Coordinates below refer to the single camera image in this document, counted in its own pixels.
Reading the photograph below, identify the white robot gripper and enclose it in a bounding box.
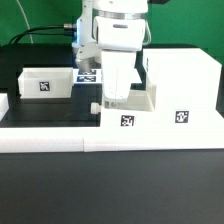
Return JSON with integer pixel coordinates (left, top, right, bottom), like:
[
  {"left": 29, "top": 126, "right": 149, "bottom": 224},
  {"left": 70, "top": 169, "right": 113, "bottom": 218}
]
[{"left": 101, "top": 50, "right": 136, "bottom": 103}]

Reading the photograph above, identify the white front drawer box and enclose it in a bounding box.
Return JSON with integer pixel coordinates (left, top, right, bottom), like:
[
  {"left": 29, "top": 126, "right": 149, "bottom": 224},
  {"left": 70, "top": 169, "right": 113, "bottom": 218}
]
[{"left": 91, "top": 85, "right": 156, "bottom": 128}]

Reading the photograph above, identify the white drawer box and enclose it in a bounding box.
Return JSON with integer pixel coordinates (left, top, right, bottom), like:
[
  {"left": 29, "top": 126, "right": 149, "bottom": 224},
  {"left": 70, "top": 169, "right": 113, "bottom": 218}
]
[
  {"left": 91, "top": 85, "right": 156, "bottom": 128},
  {"left": 18, "top": 67, "right": 73, "bottom": 99}
]

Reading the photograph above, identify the white drawer cabinet frame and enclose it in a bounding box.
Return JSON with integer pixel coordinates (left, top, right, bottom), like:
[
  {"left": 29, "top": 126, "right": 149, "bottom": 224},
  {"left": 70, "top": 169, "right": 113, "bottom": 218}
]
[{"left": 143, "top": 48, "right": 224, "bottom": 127}]

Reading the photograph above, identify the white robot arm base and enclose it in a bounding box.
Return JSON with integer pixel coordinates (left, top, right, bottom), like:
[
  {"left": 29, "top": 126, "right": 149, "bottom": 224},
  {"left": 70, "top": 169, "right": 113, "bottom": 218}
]
[{"left": 72, "top": 0, "right": 151, "bottom": 72}]

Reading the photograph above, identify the white rear drawer box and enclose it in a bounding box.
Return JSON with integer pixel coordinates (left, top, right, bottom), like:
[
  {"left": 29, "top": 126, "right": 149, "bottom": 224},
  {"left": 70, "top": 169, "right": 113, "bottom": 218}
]
[{"left": 18, "top": 67, "right": 73, "bottom": 99}]

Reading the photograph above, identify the white fiducial marker sheet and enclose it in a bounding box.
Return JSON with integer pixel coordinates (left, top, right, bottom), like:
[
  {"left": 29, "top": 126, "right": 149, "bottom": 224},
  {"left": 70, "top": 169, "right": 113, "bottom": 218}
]
[{"left": 72, "top": 68, "right": 143, "bottom": 85}]

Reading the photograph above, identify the white U-shaped fence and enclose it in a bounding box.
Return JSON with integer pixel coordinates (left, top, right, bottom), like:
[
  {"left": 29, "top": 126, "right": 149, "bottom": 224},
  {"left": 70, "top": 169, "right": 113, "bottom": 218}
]
[{"left": 0, "top": 93, "right": 224, "bottom": 153}]

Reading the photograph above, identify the black cable bundle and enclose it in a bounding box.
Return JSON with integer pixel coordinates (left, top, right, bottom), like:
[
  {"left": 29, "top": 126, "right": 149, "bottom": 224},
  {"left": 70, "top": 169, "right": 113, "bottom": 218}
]
[{"left": 8, "top": 23, "right": 78, "bottom": 46}]

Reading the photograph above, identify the thin white cable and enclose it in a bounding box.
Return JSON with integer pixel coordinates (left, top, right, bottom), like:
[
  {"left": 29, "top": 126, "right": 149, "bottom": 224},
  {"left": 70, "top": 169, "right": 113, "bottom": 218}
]
[{"left": 14, "top": 0, "right": 35, "bottom": 45}]

